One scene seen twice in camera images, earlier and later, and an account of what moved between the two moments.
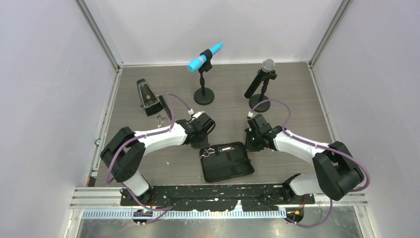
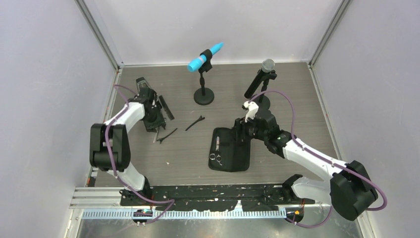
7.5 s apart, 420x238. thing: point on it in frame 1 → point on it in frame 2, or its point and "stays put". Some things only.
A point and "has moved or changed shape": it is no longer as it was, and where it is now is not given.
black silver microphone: [268, 65] stays put
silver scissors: [208, 149] has moved or changed shape
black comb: [165, 106] stays put
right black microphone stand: [256, 99] stays put
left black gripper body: [201, 142] → [154, 120]
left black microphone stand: [204, 96] stays put
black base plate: [268, 198] stays put
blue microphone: [194, 64] stays put
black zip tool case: [230, 160] has moved or changed shape
